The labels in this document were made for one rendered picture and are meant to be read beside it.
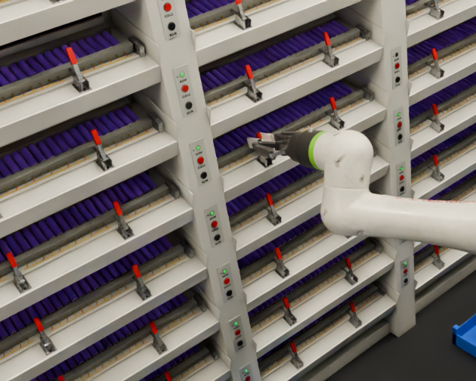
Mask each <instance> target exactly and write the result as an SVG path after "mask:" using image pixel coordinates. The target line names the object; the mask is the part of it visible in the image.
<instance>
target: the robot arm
mask: <svg viewBox="0 0 476 381"><path fill-rule="evenodd" d="M260 133H261V137H262V139H261V138H250V137H247V138H246V140H247V142H248V145H249V148H253V149H255V152H256V154H257V155H260V156H265V157H267V158H270V159H271V160H275V159H276V157H277V156H279V155H281V156H289V157H290V158H291V159H292V160H293V161H295V162H297V163H300V164H301V165H302V166H304V167H307V168H311V169H316V170H318V171H319V173H320V174H323V171H324V186H323V198H322V203H321V208H320V215H321V218H322V221H323V223H324V225H325V226H326V228H327V229H328V230H330V231H331V232H333V233H334V234H337V235H341V236H365V237H385V238H393V239H399V240H410V241H415V242H420V243H428V244H432V245H436V246H443V247H447V248H451V249H457V250H460V251H463V252H468V253H471V254H475V255H476V201H447V200H421V199H413V198H406V197H394V196H388V195H379V194H372V193H371V192H370V191H369V179H370V173H371V168H372V161H373V148H372V145H371V143H370V141H369V139H368V138H367V137H366V136H365V135H363V134H362V133H360V132H357V131H354V130H344V131H340V132H327V131H320V130H313V129H311V128H308V130H307V131H305V132H289V131H282V132H281V134H278V133H276V134H275V135H273V134H268V133H263V132H260Z"/></svg>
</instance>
